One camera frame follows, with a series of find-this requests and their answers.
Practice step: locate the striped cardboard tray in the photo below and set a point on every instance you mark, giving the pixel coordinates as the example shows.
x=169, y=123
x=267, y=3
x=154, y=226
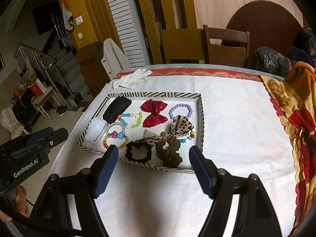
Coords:
x=197, y=153

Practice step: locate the yellow wooden chair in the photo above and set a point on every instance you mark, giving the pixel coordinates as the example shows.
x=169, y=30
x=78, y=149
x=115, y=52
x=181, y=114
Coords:
x=182, y=44

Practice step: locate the white light switch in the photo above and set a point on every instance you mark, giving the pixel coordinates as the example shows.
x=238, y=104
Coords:
x=79, y=20

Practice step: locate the round wooden table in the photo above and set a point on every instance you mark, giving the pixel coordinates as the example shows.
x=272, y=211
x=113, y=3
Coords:
x=264, y=17

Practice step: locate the floral patterned blanket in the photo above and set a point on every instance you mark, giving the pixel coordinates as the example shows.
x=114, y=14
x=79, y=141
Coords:
x=291, y=108

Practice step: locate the red satin hair bow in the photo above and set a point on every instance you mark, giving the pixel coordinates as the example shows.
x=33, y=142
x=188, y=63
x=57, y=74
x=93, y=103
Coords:
x=154, y=116

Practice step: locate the black scrunchie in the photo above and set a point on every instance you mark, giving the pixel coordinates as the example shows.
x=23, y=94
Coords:
x=129, y=153

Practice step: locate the person's left hand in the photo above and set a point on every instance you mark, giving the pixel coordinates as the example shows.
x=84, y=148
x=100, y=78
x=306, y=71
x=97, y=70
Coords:
x=22, y=200

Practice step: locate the white jacket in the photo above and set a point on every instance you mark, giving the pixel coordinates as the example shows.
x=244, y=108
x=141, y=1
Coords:
x=114, y=59

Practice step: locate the red patterned cloth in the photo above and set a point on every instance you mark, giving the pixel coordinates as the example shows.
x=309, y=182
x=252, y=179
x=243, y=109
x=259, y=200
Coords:
x=209, y=72

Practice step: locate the dark slippers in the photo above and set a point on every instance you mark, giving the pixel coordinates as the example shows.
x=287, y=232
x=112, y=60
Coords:
x=62, y=110

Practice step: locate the round white wall fitting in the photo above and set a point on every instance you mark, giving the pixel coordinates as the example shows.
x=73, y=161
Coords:
x=80, y=35

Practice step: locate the black hair clip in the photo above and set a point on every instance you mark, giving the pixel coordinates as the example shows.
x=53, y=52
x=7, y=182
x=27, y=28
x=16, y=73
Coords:
x=116, y=109

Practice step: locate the leopard print hair bow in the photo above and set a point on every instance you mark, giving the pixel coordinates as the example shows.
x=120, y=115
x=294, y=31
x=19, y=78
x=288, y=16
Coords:
x=181, y=124

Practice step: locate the black plastic bag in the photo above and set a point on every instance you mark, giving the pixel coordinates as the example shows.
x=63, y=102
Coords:
x=271, y=60
x=308, y=42

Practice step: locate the white louvre door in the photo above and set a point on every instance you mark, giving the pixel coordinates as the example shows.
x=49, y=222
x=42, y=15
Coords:
x=126, y=22

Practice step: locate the red box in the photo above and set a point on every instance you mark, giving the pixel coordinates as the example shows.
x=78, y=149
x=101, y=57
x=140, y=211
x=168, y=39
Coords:
x=38, y=87

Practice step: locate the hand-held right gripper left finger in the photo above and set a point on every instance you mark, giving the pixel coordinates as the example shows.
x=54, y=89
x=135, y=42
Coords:
x=106, y=167

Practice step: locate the brown wooden chair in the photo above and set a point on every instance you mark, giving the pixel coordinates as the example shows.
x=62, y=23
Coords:
x=227, y=35

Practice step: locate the brown scrunchie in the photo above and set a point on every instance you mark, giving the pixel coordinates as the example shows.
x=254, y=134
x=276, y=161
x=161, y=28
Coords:
x=172, y=161

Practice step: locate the white cotton gloves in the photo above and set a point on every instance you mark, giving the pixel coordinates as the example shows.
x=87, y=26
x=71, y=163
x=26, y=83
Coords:
x=133, y=77

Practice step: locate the white scrunchie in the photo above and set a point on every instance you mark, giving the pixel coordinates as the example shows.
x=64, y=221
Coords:
x=96, y=130

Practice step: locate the blue cloth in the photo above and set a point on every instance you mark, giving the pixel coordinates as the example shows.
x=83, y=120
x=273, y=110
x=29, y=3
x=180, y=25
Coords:
x=298, y=54

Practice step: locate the white tablecloth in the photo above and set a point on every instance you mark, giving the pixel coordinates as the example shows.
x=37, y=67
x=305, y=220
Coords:
x=234, y=128

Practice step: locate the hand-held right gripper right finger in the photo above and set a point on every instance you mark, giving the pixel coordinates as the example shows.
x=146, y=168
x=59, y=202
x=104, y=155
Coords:
x=200, y=170

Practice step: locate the small wooden side table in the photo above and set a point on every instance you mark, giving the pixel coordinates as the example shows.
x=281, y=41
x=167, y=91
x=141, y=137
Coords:
x=45, y=96

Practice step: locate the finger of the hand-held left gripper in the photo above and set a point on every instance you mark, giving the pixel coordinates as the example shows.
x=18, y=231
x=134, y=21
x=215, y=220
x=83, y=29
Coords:
x=58, y=136
x=39, y=135

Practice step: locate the hanging striped cloth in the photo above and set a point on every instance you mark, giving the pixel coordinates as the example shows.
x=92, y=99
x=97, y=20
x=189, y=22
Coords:
x=67, y=14

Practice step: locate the orange cloth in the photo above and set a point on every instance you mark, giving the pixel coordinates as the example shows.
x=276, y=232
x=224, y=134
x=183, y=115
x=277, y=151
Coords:
x=300, y=71

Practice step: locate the white ornate chair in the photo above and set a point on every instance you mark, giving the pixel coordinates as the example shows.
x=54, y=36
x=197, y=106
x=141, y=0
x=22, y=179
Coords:
x=9, y=123

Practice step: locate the metal stair railing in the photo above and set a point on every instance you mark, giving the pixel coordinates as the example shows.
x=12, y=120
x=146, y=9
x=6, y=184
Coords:
x=49, y=61

